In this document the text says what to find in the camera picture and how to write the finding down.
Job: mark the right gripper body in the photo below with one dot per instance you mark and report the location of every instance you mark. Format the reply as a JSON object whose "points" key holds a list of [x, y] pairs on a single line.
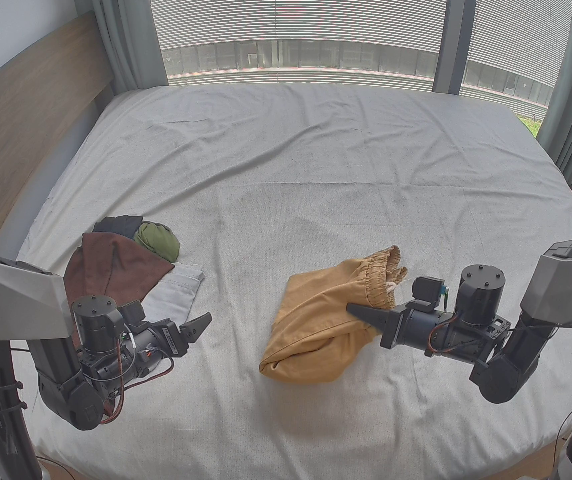
{"points": [[411, 328]]}

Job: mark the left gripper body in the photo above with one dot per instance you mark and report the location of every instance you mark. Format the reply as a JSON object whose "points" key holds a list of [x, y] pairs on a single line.
{"points": [[165, 340]]}

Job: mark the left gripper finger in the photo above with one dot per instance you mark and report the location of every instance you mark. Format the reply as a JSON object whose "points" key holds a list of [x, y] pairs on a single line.
{"points": [[195, 327]]}

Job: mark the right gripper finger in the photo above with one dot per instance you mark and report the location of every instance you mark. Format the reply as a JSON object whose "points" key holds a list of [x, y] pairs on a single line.
{"points": [[368, 315]]}

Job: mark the tan shorts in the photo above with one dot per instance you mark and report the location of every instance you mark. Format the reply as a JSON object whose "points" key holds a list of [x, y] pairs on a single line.
{"points": [[311, 328]]}

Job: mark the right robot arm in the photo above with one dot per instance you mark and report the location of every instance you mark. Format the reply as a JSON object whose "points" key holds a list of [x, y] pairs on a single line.
{"points": [[561, 288]]}

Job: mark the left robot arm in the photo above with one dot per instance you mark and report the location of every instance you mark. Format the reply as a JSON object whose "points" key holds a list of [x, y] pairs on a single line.
{"points": [[10, 298]]}

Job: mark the bed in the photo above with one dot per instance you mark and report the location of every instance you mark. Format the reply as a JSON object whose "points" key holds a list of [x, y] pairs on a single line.
{"points": [[316, 168]]}

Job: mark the pale grey garment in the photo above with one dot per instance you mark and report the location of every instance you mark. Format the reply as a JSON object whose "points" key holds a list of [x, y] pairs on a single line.
{"points": [[176, 288]]}

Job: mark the brown garment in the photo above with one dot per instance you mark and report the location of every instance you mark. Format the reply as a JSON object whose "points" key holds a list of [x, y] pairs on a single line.
{"points": [[115, 273]]}

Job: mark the green garment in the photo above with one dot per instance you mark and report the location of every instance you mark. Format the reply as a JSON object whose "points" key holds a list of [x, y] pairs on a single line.
{"points": [[158, 243]]}

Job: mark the black garment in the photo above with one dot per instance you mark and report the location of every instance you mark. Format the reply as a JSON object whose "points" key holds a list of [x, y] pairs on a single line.
{"points": [[115, 225]]}

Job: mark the window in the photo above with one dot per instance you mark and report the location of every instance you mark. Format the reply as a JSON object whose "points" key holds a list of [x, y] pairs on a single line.
{"points": [[316, 18]]}

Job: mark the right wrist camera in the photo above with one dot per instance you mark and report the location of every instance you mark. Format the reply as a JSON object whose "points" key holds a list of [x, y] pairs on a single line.
{"points": [[426, 293]]}

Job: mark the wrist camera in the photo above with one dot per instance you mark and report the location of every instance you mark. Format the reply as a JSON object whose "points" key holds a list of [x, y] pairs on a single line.
{"points": [[426, 293], [135, 313]]}

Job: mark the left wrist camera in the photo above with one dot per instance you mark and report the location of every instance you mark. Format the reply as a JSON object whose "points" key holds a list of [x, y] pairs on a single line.
{"points": [[135, 313]]}

